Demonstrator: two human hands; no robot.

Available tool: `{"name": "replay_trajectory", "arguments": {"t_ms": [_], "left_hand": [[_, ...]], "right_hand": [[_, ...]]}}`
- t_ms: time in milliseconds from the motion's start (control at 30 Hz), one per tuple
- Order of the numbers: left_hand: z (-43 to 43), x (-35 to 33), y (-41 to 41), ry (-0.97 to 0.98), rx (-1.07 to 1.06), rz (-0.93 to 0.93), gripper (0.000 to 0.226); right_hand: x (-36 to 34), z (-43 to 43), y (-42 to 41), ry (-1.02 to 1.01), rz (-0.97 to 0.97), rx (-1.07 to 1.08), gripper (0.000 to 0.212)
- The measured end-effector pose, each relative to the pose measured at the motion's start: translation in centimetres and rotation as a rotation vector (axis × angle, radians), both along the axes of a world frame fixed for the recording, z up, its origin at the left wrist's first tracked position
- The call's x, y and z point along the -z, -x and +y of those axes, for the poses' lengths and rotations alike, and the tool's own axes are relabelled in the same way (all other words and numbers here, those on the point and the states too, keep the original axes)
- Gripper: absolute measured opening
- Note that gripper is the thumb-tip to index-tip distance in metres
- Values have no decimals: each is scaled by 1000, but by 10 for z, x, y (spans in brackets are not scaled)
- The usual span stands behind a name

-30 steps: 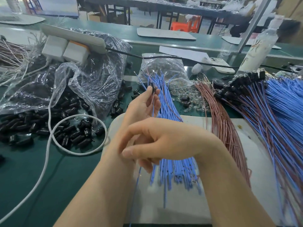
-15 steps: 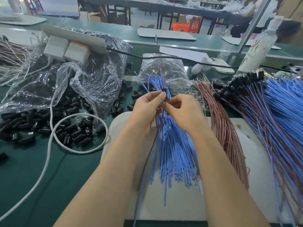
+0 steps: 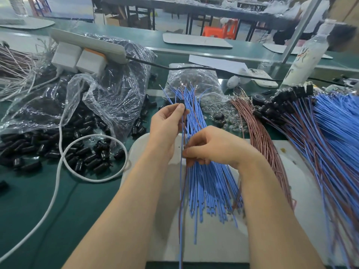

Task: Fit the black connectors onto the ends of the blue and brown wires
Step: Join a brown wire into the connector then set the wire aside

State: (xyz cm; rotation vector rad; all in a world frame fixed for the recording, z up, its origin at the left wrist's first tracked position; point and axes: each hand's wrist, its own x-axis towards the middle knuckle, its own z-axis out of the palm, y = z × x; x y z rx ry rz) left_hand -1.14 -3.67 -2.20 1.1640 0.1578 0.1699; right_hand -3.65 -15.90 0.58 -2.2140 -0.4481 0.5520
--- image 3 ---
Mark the white flat device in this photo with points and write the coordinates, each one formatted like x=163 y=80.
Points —
x=262 y=78

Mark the orange plastic stool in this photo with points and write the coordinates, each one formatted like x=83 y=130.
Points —
x=222 y=29

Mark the pile of black plastic caps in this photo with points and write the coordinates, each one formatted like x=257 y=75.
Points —
x=25 y=151

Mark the slanted metal frame post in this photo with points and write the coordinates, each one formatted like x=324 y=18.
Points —
x=302 y=28

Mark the person's right forearm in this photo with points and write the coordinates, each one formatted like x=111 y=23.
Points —
x=280 y=221

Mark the long black-frame table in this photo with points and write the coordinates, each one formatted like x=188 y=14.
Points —
x=190 y=7

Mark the cardboard boxes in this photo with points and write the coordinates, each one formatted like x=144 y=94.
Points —
x=348 y=7

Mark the small clear plastic bag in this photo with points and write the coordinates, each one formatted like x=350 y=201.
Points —
x=195 y=80

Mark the white orange charger adapter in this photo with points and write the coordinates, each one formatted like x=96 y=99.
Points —
x=91 y=62

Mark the white work board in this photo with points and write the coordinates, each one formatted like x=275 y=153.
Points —
x=219 y=246

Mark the person's left hand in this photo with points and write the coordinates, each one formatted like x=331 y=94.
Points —
x=167 y=131

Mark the person's left forearm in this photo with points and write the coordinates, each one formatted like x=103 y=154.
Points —
x=120 y=227

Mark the white computer mouse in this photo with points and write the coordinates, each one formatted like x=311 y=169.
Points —
x=233 y=82

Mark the white power strip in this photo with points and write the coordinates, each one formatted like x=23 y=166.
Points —
x=88 y=43

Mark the white flat tray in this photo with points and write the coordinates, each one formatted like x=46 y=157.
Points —
x=275 y=49
x=25 y=23
x=197 y=40

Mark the white paper sheet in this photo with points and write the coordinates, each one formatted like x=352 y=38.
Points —
x=217 y=62

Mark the white spray bottle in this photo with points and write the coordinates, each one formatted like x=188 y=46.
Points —
x=306 y=58

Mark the blue table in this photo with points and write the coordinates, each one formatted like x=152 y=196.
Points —
x=64 y=8

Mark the large clear plastic bag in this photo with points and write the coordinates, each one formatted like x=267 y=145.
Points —
x=119 y=84

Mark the person's right hand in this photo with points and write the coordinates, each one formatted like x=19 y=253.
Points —
x=221 y=147

